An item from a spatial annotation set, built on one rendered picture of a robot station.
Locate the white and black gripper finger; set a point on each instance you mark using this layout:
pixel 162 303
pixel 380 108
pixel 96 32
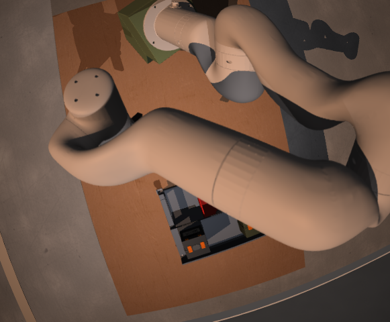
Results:
pixel 137 116

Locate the red open bin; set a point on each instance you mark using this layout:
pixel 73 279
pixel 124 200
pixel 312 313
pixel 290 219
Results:
pixel 206 208

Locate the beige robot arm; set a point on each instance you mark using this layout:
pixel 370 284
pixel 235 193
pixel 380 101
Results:
pixel 310 205

